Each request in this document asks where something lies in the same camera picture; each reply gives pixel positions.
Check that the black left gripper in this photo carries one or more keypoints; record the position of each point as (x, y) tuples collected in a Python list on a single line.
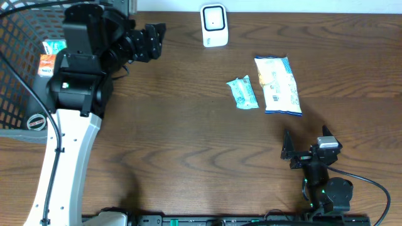
[(152, 40)]

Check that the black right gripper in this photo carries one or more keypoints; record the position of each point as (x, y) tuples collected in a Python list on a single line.
[(301, 158)]

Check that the yellow blue snack bag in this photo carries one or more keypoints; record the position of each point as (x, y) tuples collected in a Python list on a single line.
[(278, 84)]

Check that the light teal wipes pack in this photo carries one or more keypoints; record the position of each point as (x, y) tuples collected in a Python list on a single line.
[(243, 93)]

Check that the green tissue pack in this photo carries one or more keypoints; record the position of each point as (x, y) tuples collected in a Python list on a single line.
[(52, 47)]

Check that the orange tissue pack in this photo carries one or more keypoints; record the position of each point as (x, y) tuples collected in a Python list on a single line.
[(46, 65)]

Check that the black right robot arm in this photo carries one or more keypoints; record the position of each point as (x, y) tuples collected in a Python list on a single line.
[(327, 195)]

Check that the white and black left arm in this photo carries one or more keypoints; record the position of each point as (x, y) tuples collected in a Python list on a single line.
[(100, 41)]

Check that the round black tin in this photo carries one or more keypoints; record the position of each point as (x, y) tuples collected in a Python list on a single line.
[(36, 122)]

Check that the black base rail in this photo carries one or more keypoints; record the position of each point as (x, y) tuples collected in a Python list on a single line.
[(117, 218)]

